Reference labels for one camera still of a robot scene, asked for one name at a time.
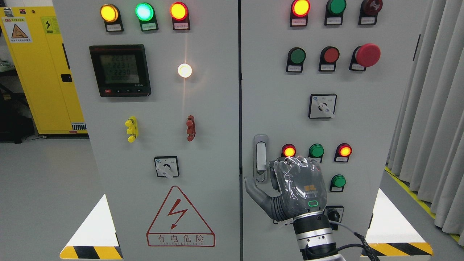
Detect yellow indicator lamp top left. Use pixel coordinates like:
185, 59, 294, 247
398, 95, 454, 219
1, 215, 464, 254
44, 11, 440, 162
100, 4, 124, 33

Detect red electric danger sign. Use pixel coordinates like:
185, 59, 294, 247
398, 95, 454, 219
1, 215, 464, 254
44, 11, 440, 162
146, 186, 216, 247

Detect grey curtain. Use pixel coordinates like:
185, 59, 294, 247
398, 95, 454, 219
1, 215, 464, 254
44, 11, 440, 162
388, 0, 464, 245

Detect right door upper selector switch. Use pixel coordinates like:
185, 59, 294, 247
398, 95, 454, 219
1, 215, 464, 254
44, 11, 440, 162
308, 94, 337, 119

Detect right grey cabinet door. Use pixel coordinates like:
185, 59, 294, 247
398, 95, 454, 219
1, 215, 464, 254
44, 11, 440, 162
241, 0, 430, 261

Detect green lamp middle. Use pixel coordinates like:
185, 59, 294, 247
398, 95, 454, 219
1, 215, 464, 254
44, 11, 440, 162
308, 144, 325, 162

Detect red push button upper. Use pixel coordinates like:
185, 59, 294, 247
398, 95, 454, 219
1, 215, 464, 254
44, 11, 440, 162
318, 46, 340, 72

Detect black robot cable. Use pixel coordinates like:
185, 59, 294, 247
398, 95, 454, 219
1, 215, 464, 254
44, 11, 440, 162
304, 222, 380, 261

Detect green push button upper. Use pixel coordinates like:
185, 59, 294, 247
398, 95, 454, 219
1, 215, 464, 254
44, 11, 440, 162
286, 47, 306, 73

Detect red lit indicator lamp left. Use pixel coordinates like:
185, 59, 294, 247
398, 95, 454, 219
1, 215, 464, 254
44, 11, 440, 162
170, 1, 190, 31

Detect door selector switch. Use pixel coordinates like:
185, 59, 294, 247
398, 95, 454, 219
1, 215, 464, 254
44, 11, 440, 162
154, 156, 179, 179
308, 94, 337, 119

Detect silver door swing handle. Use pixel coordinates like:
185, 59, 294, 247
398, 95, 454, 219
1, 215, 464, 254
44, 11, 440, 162
253, 134, 268, 182

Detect left door selector switch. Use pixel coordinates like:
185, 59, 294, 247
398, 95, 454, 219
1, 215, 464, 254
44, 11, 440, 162
154, 156, 179, 179

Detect red lit lamp right top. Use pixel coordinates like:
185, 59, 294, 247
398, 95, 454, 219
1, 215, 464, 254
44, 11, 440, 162
290, 0, 311, 28

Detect left black yellow hazard strip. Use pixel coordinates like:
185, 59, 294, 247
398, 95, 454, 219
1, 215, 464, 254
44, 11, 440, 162
59, 246, 123, 260

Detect white lit indicator lamp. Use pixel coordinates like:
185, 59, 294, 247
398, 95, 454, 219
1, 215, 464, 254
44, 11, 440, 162
177, 63, 192, 79

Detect green lit indicator lamp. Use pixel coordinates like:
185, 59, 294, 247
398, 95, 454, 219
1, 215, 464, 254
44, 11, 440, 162
135, 2, 158, 32

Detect right black yellow hazard strip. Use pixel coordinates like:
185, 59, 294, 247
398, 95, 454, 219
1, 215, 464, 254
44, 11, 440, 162
369, 242, 434, 257

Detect green push button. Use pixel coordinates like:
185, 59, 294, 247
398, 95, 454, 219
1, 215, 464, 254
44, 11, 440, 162
286, 47, 306, 73
330, 174, 347, 192

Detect red emergency stop button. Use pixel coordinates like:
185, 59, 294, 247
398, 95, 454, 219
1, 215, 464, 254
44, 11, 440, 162
349, 43, 381, 72

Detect green lamp right top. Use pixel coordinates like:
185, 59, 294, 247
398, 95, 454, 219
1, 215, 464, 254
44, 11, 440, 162
324, 0, 347, 25

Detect green push button lower right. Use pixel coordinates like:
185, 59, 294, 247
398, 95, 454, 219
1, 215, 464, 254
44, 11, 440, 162
330, 174, 347, 192

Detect red lit lamp middle right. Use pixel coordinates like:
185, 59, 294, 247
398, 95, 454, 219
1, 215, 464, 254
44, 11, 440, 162
333, 143, 353, 162

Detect black knob selector switch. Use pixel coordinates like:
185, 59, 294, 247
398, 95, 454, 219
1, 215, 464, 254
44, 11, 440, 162
324, 205, 344, 223

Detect red lit lamp middle left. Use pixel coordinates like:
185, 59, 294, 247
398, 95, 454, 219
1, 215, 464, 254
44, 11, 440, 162
281, 144, 297, 157

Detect grey robotic right hand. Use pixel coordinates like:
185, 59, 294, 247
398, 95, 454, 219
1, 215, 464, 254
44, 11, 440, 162
245, 157, 327, 221

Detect black yellow hazard strip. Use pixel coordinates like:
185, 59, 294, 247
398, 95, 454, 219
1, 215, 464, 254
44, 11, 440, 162
59, 246, 123, 260
369, 242, 434, 257

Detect black digital power meter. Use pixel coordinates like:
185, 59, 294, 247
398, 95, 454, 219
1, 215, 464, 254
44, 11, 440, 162
89, 44, 152, 97

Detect grey cabinet door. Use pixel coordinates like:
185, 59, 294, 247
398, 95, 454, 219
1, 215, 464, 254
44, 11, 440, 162
241, 0, 430, 261
53, 0, 241, 261

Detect dark red buzzer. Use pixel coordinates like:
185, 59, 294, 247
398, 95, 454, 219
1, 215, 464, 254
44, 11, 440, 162
358, 0, 383, 25

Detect yellow safety cabinet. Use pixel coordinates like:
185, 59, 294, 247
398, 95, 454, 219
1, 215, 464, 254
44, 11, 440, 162
1, 6, 87, 135

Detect left grey cabinet door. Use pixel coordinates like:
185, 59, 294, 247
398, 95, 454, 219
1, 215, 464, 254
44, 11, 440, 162
53, 0, 241, 261

